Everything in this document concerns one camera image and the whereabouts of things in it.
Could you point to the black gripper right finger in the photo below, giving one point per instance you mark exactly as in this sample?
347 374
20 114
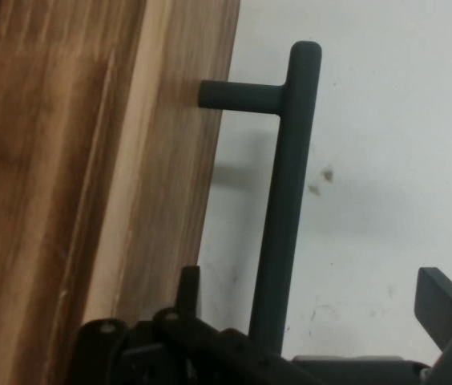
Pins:
446 305

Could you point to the light wooden drawer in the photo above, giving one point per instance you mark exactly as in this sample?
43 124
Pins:
178 160

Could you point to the dark wooden drawer cabinet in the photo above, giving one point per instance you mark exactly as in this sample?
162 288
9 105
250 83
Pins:
29 168

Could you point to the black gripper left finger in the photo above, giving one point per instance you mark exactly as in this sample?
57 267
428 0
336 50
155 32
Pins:
186 333

